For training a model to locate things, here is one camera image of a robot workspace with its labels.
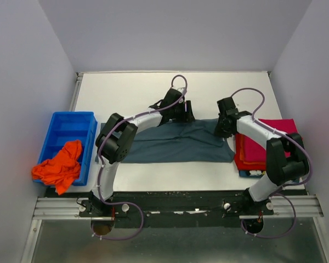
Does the teal grey t-shirt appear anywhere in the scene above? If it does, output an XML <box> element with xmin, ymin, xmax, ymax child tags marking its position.
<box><xmin>123</xmin><ymin>116</ymin><xmax>235</xmax><ymax>164</ymax></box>

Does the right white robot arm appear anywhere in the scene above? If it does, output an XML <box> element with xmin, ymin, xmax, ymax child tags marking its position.
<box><xmin>214</xmin><ymin>97</ymin><xmax>311</xmax><ymax>215</ymax></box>

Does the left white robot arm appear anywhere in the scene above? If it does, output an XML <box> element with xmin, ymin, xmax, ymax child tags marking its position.
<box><xmin>92</xmin><ymin>88</ymin><xmax>195</xmax><ymax>216</ymax></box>

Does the folded orange t-shirt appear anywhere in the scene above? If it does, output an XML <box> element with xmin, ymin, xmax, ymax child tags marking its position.
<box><xmin>235</xmin><ymin>134</ymin><xmax>266</xmax><ymax>165</ymax></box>

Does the folded magenta t-shirt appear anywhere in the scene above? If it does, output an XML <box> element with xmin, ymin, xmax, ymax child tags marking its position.
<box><xmin>237</xmin><ymin>116</ymin><xmax>298</xmax><ymax>150</ymax></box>

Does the folded red t-shirt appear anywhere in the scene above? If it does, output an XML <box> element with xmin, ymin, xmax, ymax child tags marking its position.
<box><xmin>234</xmin><ymin>134</ymin><xmax>266</xmax><ymax>171</ymax></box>

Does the folded navy patterned t-shirt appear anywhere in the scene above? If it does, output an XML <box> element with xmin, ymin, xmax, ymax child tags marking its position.
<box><xmin>238</xmin><ymin>169</ymin><xmax>301</xmax><ymax>183</ymax></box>

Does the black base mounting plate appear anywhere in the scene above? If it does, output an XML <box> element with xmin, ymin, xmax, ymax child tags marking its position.
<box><xmin>77</xmin><ymin>191</ymin><xmax>273</xmax><ymax>228</ymax></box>

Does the blue plastic bin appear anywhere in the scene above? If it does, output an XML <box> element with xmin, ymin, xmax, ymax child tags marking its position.
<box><xmin>38</xmin><ymin>111</ymin><xmax>97</xmax><ymax>186</ymax></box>

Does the crumpled orange t-shirt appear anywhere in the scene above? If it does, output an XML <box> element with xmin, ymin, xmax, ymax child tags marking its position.
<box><xmin>31</xmin><ymin>140</ymin><xmax>82</xmax><ymax>195</ymax></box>

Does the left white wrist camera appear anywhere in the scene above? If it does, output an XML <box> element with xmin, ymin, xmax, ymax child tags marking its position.
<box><xmin>173</xmin><ymin>87</ymin><xmax>187</xmax><ymax>95</ymax></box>

